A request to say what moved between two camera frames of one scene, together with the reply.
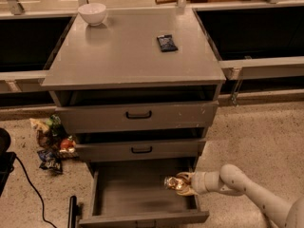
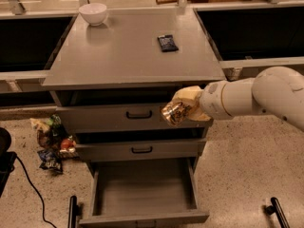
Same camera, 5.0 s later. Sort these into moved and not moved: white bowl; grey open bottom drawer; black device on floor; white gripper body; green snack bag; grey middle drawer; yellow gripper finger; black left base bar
Moved: white gripper body; yellow gripper finger
Not moved: grey middle drawer; grey open bottom drawer; white bowl; black device on floor; green snack bag; black left base bar
